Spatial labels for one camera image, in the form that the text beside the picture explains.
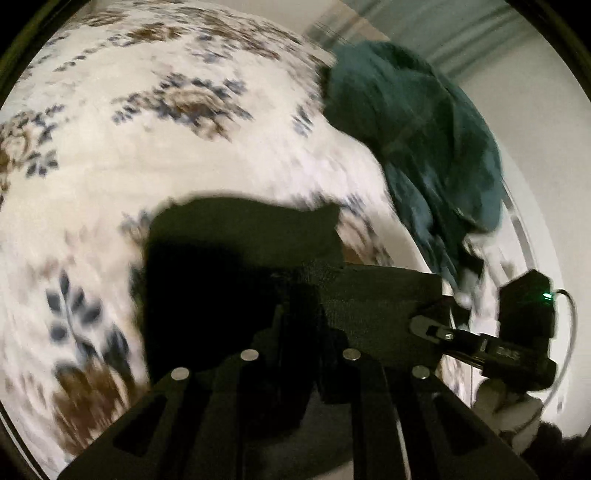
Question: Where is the dark striped sweater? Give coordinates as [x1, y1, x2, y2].
[142, 196, 445, 418]

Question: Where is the floral bedspread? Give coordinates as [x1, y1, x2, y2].
[0, 0, 467, 476]

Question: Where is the dark green plush blanket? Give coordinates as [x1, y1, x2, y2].
[318, 41, 505, 289]

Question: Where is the person's right forearm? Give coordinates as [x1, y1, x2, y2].
[512, 418, 591, 467]

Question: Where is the white headboard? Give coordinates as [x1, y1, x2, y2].
[462, 69, 585, 416]

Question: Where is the white crumpled cloth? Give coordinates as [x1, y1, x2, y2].
[455, 231, 519, 311]

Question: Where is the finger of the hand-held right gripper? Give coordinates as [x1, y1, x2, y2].
[409, 315, 486, 366]

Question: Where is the person's right hand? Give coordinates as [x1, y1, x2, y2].
[473, 381, 546, 445]

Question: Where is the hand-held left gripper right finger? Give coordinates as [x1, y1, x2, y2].
[321, 330, 539, 480]

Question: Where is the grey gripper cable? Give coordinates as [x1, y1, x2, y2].
[551, 288, 579, 416]

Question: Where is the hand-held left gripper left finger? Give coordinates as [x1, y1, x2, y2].
[58, 302, 308, 480]

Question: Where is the grey-green curtain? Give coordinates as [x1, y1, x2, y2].
[318, 0, 536, 65]

